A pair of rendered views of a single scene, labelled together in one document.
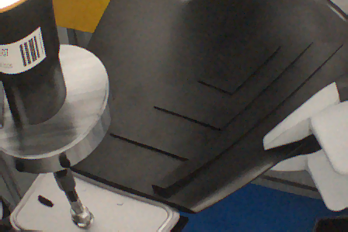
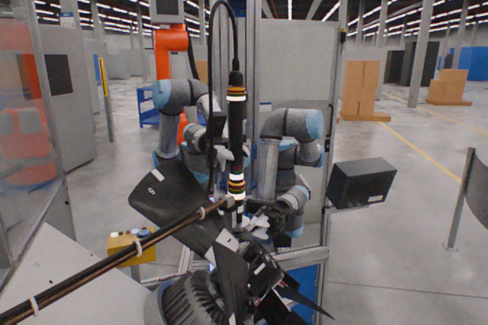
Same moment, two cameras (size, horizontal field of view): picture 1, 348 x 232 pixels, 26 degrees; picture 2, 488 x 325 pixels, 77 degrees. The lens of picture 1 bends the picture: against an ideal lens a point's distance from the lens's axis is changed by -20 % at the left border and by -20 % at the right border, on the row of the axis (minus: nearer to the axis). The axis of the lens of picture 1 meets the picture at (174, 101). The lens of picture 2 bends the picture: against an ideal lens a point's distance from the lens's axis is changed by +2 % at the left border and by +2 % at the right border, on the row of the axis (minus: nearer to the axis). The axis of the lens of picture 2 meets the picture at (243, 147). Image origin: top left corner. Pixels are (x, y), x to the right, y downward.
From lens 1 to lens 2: 0.69 m
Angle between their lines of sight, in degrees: 53
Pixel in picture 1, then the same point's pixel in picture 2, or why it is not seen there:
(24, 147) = (243, 225)
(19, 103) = (240, 218)
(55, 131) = (245, 221)
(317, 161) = (254, 233)
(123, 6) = not seen: hidden behind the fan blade
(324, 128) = (257, 223)
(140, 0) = not seen: hidden behind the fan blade
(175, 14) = not seen: hidden behind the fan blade
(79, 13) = (146, 256)
